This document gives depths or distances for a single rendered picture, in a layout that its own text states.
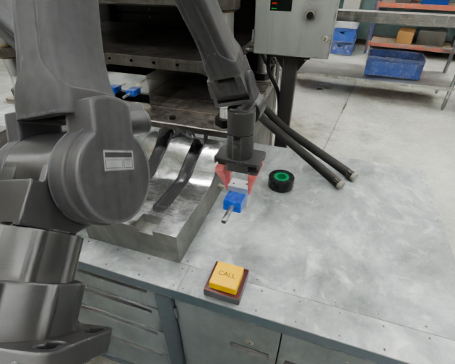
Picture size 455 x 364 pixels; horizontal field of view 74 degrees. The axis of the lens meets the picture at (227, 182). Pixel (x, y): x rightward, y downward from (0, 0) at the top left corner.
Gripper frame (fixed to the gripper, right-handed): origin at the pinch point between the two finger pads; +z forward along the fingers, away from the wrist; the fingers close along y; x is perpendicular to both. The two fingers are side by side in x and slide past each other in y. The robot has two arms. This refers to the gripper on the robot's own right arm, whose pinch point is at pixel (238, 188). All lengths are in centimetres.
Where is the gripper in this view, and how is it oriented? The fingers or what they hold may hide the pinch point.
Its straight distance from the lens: 71.7
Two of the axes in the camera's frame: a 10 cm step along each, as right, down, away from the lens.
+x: -3.2, 5.3, -7.8
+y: -9.5, -1.9, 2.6
